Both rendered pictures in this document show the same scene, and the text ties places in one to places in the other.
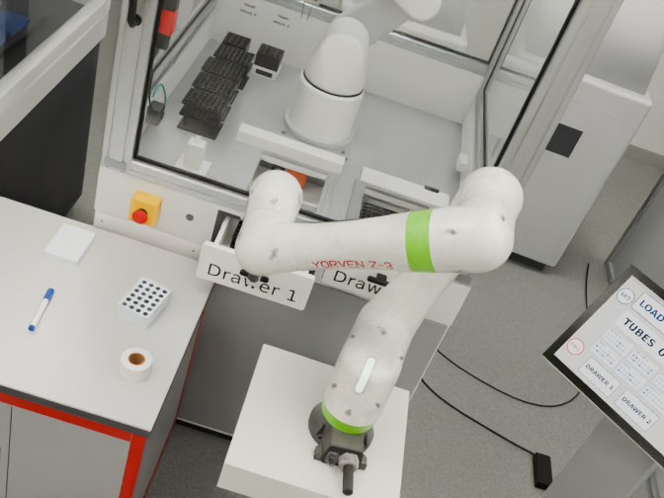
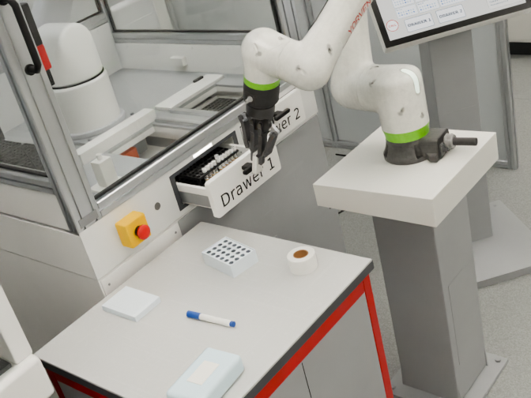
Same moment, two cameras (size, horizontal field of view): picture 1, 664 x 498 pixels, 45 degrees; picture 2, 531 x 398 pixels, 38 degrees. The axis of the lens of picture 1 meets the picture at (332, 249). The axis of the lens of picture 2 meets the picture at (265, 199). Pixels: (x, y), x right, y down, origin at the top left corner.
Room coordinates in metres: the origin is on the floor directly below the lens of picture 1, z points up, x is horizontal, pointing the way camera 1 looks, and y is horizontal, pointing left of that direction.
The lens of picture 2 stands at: (0.04, 1.42, 1.82)
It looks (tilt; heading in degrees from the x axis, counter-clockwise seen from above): 28 degrees down; 319
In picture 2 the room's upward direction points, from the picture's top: 15 degrees counter-clockwise
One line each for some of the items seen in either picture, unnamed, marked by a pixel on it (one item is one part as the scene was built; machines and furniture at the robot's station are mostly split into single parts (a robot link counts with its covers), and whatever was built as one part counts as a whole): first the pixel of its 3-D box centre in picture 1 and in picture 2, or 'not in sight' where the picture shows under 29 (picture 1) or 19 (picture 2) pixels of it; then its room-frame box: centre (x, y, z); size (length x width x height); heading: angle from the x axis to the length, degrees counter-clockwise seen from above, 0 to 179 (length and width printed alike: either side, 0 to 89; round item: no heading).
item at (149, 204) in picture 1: (144, 208); (133, 229); (1.64, 0.50, 0.88); 0.07 x 0.05 x 0.07; 94
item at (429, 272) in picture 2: not in sight; (431, 284); (1.20, -0.16, 0.38); 0.30 x 0.30 x 0.76; 3
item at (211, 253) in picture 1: (255, 276); (244, 175); (1.54, 0.16, 0.87); 0.29 x 0.02 x 0.11; 94
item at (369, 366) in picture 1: (363, 377); (397, 100); (1.22, -0.16, 0.99); 0.16 x 0.13 x 0.19; 174
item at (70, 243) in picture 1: (70, 244); (131, 303); (1.53, 0.64, 0.77); 0.13 x 0.09 x 0.02; 4
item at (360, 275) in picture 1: (378, 282); (274, 122); (1.70, -0.15, 0.87); 0.29 x 0.02 x 0.11; 94
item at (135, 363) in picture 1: (135, 365); (302, 260); (1.22, 0.33, 0.78); 0.07 x 0.07 x 0.04
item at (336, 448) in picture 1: (343, 440); (427, 143); (1.15, -0.17, 0.87); 0.26 x 0.15 x 0.06; 10
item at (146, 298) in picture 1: (143, 301); (229, 257); (1.42, 0.39, 0.78); 0.12 x 0.08 x 0.04; 173
